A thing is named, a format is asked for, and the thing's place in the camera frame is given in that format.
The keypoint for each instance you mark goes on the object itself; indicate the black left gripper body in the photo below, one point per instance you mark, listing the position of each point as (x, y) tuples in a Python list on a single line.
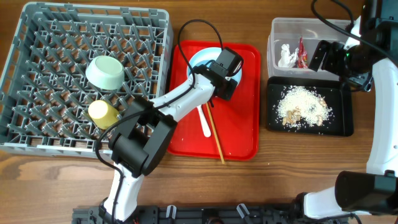
[(229, 90)]

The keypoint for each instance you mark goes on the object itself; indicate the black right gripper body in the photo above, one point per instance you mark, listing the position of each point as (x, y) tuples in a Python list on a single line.
[(334, 60)]

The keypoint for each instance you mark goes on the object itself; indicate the red snack wrapper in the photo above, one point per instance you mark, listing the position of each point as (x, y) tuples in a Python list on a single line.
[(302, 55)]

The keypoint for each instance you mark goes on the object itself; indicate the light blue bowl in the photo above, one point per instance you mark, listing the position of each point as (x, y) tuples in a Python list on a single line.
[(196, 61)]

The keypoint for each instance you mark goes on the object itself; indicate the green bowl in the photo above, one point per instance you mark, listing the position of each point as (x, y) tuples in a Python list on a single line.
[(105, 72)]

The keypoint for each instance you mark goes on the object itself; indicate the yellow cup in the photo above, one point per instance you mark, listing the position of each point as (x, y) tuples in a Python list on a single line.
[(102, 114)]

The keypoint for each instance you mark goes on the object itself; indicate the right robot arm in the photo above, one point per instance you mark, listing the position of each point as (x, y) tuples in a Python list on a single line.
[(370, 50)]

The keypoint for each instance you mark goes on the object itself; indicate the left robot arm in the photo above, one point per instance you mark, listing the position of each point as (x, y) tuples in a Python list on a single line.
[(139, 140)]

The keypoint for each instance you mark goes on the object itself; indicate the wooden chopstick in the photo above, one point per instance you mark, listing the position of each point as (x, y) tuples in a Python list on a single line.
[(216, 133)]

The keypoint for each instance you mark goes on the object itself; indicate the light blue plate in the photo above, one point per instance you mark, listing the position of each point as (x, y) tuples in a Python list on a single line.
[(211, 72)]

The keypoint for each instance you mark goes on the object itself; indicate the red plastic tray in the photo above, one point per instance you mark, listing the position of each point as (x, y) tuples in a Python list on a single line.
[(236, 121)]

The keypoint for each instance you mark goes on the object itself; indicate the clear plastic bin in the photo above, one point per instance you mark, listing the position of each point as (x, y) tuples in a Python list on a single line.
[(291, 31)]

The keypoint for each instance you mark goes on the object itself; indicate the crumpled white tissue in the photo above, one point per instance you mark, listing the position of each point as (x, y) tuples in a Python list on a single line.
[(288, 59)]

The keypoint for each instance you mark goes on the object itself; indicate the white plastic fork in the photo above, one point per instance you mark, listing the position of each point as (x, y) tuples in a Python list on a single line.
[(204, 125)]

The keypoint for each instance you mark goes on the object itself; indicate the black plastic tray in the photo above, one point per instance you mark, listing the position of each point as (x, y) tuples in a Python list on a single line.
[(337, 95)]

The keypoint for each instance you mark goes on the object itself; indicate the rice and food scraps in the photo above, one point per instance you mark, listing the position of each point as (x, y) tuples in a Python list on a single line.
[(300, 107)]

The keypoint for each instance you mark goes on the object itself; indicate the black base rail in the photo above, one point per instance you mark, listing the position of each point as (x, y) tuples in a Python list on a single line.
[(240, 214)]

